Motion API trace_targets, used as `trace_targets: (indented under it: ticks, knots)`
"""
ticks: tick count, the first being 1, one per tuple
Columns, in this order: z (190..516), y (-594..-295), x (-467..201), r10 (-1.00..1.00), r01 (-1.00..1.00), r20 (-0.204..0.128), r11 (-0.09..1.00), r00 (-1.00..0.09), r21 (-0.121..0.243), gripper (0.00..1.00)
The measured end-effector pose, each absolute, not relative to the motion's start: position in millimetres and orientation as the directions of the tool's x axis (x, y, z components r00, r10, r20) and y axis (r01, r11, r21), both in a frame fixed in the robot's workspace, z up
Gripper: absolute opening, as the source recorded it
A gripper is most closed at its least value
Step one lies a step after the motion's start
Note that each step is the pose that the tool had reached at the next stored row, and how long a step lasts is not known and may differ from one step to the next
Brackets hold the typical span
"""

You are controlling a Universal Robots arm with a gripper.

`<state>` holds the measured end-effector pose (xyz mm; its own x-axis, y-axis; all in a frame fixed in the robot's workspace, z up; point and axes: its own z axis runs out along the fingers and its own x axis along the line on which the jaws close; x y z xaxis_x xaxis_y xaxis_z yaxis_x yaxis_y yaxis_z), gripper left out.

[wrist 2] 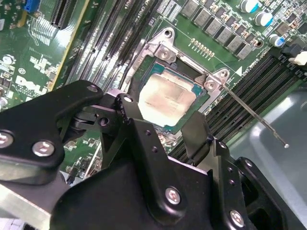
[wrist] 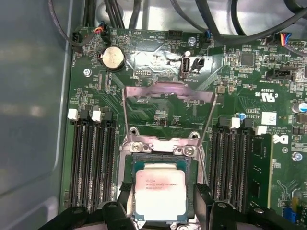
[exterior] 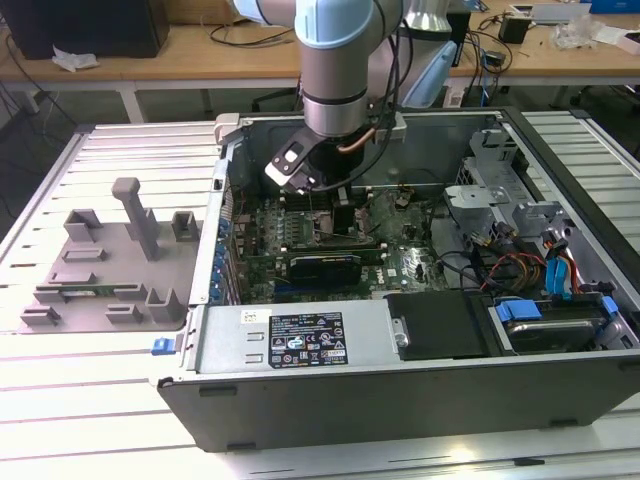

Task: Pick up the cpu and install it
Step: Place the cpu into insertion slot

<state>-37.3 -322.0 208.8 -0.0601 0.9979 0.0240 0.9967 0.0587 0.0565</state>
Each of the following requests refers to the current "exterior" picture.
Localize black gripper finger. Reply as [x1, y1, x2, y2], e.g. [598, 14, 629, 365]
[332, 187, 355, 237]

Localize metal socket cover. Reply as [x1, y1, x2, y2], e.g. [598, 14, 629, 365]
[361, 172, 404, 238]

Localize CPU socket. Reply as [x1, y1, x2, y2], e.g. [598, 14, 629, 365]
[310, 207, 371, 245]

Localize black graphics card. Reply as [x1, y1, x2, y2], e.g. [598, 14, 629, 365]
[242, 251, 365, 288]

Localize green motherboard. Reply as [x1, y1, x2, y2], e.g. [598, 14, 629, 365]
[223, 185, 454, 305]

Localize silver metal drive cage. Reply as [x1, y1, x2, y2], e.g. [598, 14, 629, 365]
[442, 127, 584, 261]

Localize black plastic drive shroud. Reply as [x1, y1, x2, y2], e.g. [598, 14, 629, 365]
[387, 291, 494, 362]

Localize silver power supply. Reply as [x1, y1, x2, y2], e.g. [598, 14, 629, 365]
[192, 303, 401, 375]

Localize wooden workbench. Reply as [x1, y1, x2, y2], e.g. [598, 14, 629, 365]
[0, 0, 640, 125]

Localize open black PC case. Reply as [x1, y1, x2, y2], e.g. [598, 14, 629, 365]
[156, 105, 640, 454]

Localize small black cube box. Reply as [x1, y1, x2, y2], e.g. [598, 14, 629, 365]
[498, 13, 531, 45]

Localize hard disk in blue carrier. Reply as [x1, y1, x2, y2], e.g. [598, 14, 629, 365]
[492, 294, 621, 357]

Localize grey plastic parts rack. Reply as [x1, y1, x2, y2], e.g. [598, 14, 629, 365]
[17, 177, 207, 334]

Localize green RAM stick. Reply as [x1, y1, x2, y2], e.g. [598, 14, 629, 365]
[58, 285, 142, 297]

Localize clear plastic bag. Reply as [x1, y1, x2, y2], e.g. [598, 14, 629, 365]
[552, 13, 601, 51]

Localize crumpled white paper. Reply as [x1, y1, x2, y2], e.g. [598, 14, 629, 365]
[51, 44, 100, 74]

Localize large black computer box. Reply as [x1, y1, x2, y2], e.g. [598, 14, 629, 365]
[2, 0, 171, 60]

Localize black office chair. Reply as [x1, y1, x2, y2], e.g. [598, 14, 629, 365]
[569, 84, 640, 166]

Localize flat white box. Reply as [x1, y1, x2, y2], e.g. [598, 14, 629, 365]
[597, 24, 640, 56]

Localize blue box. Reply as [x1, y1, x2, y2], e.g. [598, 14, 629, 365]
[589, 0, 640, 15]

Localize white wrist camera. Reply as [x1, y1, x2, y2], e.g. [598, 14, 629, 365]
[263, 130, 326, 197]

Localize grey case handle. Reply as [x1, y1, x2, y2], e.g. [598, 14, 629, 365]
[213, 113, 243, 147]

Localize yellow red wire bundle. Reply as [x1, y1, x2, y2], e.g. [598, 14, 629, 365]
[478, 249, 547, 296]

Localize blue flat wire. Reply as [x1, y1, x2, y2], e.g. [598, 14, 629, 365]
[543, 253, 578, 302]

